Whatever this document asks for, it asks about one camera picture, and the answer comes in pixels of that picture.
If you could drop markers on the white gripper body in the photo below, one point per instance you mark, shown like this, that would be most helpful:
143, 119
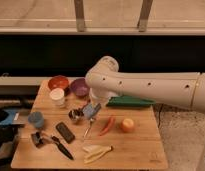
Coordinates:
99, 97

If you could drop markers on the blue sponge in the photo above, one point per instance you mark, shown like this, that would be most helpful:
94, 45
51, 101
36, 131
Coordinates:
90, 111

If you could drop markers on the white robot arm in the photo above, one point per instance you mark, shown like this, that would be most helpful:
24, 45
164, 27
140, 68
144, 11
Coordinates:
184, 90

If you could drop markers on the small metal cup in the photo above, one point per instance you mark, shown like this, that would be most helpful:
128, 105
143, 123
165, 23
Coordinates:
75, 115

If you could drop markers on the white plastic cup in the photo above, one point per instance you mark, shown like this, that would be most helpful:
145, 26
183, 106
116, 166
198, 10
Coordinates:
57, 96

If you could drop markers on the blue plastic cup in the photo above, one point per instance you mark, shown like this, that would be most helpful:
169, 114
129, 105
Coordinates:
36, 119

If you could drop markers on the green plastic tray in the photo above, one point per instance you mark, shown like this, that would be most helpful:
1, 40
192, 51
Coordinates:
129, 101

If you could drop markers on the purple bowl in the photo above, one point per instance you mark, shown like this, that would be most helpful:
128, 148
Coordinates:
79, 87

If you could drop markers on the metal spoon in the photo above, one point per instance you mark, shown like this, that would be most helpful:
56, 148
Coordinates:
91, 121

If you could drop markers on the red chili pepper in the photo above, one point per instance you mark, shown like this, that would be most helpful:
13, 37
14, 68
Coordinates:
108, 126

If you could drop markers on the orange apple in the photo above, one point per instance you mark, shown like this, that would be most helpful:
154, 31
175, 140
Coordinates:
127, 125

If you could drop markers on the orange bowl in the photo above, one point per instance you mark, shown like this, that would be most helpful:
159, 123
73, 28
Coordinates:
58, 81

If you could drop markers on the wooden cutting board table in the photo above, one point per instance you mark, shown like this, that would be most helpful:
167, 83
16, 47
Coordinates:
120, 138

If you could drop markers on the black rectangular remote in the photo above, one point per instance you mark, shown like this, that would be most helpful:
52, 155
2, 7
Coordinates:
65, 132

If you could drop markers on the yellow banana bunch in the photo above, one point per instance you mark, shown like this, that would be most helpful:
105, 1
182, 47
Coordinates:
95, 152

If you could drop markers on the black binder clip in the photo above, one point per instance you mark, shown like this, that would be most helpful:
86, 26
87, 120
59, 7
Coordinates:
39, 140

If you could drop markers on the black handled knife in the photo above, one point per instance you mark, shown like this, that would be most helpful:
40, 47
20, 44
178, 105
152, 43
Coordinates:
61, 147

